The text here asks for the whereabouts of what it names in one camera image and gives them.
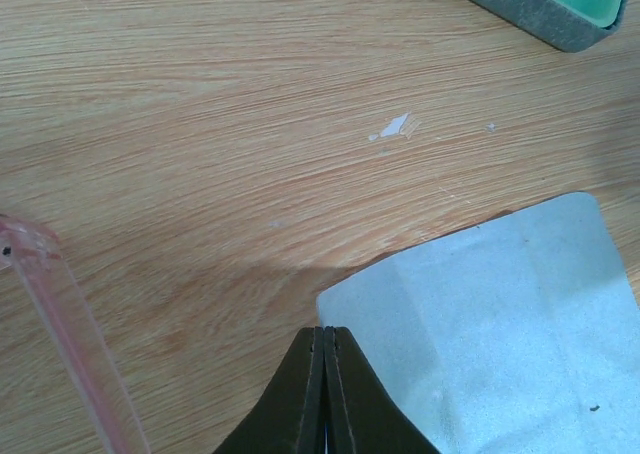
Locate pink translucent sunglasses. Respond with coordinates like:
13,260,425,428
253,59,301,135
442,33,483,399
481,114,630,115
1,215,151,453

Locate light blue cleaning cloth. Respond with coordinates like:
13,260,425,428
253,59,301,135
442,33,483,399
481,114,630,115
317,192,639,453

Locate grey glasses case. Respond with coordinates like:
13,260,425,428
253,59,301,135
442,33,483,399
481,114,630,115
469,0,627,53

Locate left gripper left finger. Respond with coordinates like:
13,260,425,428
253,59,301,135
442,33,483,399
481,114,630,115
216,327,325,453

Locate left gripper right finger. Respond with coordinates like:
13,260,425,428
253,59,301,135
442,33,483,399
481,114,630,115
323,327,438,453

